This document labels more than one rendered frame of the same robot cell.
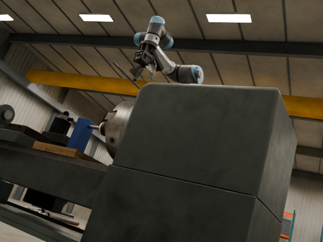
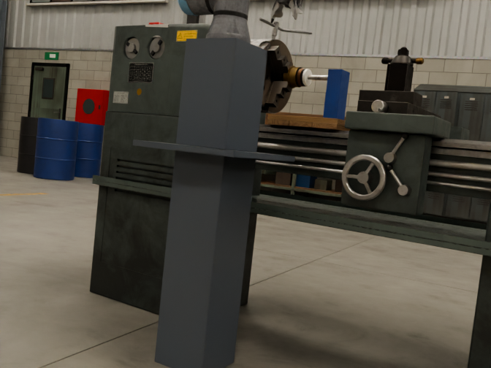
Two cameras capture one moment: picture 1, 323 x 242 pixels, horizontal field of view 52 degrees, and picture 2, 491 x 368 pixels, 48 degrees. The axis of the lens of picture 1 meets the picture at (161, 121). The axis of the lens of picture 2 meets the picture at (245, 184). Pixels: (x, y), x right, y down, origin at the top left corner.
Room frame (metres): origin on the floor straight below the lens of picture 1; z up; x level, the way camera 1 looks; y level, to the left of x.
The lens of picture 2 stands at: (4.02, 0.00, 0.76)
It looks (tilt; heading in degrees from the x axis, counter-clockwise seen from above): 4 degrees down; 178
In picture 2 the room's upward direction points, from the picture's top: 6 degrees clockwise
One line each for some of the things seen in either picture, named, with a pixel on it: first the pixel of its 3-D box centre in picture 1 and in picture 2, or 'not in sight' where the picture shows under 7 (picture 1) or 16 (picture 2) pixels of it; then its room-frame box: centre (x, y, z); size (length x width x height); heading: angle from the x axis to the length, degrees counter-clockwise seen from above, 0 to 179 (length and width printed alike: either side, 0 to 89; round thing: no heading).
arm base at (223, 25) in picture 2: not in sight; (229, 29); (2.13, -0.06, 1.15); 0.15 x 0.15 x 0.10
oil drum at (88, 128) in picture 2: not in sight; (83, 150); (-5.30, -2.48, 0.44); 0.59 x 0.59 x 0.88
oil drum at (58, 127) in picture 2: not in sight; (56, 149); (-4.37, -2.64, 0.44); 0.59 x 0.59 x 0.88
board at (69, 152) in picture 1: (78, 161); (321, 125); (1.74, 0.34, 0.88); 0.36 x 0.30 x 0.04; 145
